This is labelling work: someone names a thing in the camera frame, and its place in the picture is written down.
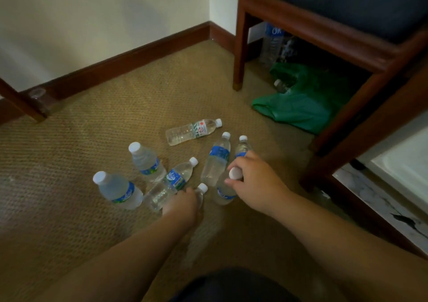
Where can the small bottle with white cap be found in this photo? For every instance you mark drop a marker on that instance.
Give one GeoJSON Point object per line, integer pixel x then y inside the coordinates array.
{"type": "Point", "coordinates": [280, 85]}

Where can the large clear water bottle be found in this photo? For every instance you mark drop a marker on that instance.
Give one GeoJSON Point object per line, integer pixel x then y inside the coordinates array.
{"type": "Point", "coordinates": [271, 44]}

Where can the green plastic bag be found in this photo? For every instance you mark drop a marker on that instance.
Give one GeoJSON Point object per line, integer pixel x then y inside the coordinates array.
{"type": "Point", "coordinates": [301, 108]}

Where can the white door panel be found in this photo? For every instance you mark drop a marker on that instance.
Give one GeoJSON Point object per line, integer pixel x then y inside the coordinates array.
{"type": "Point", "coordinates": [404, 168]}

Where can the person's left fingers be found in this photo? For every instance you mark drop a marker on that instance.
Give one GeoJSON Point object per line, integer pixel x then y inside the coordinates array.
{"type": "Point", "coordinates": [182, 194]}

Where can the wooden furniture leg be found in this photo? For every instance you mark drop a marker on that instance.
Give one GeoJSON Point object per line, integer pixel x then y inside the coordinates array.
{"type": "Point", "coordinates": [21, 103]}

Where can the person's right hand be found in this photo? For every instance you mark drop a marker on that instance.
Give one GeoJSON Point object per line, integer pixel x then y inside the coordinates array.
{"type": "Point", "coordinates": [260, 184]}

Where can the dark wooden threshold strip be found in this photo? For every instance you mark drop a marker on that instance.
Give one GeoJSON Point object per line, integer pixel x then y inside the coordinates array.
{"type": "Point", "coordinates": [377, 226]}

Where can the green-labelled clear bottle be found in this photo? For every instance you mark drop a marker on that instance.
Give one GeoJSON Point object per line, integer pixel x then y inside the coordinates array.
{"type": "Point", "coordinates": [194, 131]}

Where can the person's left hand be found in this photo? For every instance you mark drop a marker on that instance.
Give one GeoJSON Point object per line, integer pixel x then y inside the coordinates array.
{"type": "Point", "coordinates": [182, 208]}

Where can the person's right forearm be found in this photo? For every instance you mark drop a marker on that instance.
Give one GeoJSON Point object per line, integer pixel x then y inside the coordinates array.
{"type": "Point", "coordinates": [341, 248]}

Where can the person's left forearm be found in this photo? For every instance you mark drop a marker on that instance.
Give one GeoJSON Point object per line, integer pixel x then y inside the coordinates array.
{"type": "Point", "coordinates": [127, 261]}

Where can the person's dark shorts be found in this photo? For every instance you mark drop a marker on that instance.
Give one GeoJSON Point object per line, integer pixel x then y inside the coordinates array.
{"type": "Point", "coordinates": [234, 286]}

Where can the brown wooden baseboard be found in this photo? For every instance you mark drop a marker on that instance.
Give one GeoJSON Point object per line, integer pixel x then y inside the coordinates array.
{"type": "Point", "coordinates": [133, 61]}

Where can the dark wooden chair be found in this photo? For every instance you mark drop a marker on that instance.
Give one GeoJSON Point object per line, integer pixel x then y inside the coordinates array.
{"type": "Point", "coordinates": [334, 36]}

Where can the dark blue seat cushion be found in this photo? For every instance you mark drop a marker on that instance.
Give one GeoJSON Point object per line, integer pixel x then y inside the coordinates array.
{"type": "Point", "coordinates": [351, 1]}

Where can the cluster of clear bottles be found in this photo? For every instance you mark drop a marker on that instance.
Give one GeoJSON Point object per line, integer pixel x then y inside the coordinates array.
{"type": "Point", "coordinates": [174, 179]}

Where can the blue-labelled plastic water bottle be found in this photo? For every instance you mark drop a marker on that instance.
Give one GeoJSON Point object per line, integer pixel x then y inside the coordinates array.
{"type": "Point", "coordinates": [201, 191]}
{"type": "Point", "coordinates": [223, 191]}

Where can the clear plastic furniture cup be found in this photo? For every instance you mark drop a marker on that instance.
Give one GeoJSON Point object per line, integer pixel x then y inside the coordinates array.
{"type": "Point", "coordinates": [37, 93]}

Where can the person's right thumb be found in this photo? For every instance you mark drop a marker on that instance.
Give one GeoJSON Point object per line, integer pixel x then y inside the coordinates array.
{"type": "Point", "coordinates": [235, 188]}

